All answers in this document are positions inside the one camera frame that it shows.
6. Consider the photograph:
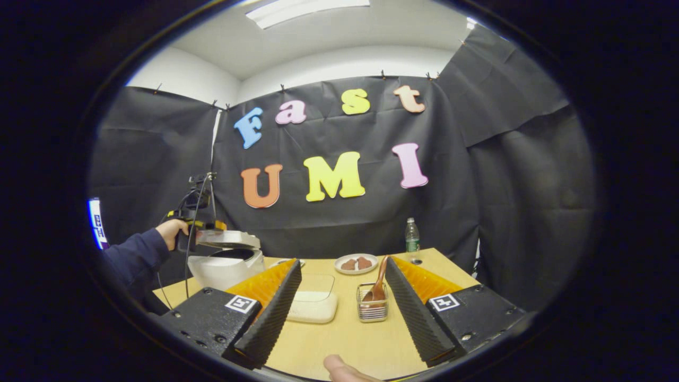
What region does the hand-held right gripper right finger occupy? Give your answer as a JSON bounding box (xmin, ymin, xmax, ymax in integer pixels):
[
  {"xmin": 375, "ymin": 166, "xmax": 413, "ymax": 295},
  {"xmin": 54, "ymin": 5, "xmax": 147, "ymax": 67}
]
[{"xmin": 385, "ymin": 257, "xmax": 531, "ymax": 368}]

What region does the white round plate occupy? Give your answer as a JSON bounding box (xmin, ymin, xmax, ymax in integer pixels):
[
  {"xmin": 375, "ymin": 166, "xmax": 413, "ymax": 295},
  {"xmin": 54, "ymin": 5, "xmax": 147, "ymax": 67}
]
[{"xmin": 334, "ymin": 253, "xmax": 379, "ymax": 275}]

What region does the large ceiling light panel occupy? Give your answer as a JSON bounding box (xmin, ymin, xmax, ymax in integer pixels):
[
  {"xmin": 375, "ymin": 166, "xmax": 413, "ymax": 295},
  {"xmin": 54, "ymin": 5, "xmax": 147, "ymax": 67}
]
[{"xmin": 245, "ymin": 0, "xmax": 371, "ymax": 30}]

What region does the white blue banner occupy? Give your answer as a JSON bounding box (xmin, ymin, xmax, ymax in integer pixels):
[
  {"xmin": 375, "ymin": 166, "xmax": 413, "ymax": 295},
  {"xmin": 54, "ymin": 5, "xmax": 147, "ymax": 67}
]
[{"xmin": 88, "ymin": 198, "xmax": 110, "ymax": 250}]

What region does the wire chopstick holder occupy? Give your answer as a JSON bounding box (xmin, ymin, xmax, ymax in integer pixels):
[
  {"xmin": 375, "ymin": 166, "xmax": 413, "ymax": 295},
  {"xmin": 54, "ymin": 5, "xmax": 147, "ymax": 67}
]
[{"xmin": 356, "ymin": 282, "xmax": 389, "ymax": 323}]

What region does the clear container of rice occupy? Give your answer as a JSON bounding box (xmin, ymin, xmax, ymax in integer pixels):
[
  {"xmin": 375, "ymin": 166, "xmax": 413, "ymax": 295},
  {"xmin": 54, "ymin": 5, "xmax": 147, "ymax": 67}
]
[{"xmin": 286, "ymin": 273, "xmax": 338, "ymax": 324}]

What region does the clear green-label water bottle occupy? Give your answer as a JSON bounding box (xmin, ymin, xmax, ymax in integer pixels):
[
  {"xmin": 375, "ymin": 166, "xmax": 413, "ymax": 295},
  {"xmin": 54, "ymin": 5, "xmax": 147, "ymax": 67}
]
[{"xmin": 405, "ymin": 217, "xmax": 420, "ymax": 253}]

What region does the white rice cooker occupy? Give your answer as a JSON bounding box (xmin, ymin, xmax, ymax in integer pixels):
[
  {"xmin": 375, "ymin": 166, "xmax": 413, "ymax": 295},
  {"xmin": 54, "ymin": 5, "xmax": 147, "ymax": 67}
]
[{"xmin": 187, "ymin": 230, "xmax": 266, "ymax": 291}]

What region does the black backdrop cloth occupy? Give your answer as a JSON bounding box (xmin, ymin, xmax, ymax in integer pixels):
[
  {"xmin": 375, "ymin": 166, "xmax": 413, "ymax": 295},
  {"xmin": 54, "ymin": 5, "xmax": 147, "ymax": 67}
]
[{"xmin": 88, "ymin": 24, "xmax": 597, "ymax": 314}]

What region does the wooden spoon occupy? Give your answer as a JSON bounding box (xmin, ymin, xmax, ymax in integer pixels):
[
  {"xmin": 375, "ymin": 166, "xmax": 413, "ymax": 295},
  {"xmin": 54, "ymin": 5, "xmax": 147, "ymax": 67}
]
[{"xmin": 362, "ymin": 256, "xmax": 389, "ymax": 303}]

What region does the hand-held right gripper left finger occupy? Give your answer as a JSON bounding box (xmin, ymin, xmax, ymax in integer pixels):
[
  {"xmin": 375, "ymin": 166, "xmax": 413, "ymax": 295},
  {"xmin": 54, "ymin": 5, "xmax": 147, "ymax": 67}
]
[{"xmin": 159, "ymin": 259, "xmax": 303, "ymax": 370}]

